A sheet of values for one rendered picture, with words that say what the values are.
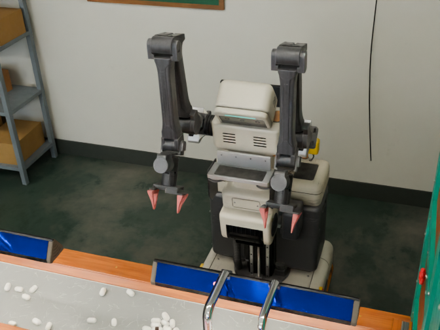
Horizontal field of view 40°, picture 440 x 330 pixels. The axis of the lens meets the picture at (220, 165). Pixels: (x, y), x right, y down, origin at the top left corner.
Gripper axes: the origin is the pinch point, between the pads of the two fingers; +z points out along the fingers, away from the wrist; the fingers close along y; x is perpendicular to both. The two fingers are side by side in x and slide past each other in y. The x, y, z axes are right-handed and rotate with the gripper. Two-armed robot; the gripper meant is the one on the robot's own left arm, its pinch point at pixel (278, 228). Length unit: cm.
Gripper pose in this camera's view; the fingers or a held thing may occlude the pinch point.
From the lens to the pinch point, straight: 216.8
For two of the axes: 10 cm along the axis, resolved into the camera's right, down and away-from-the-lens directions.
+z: -1.1, 9.9, 1.1
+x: 3.0, -0.7, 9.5
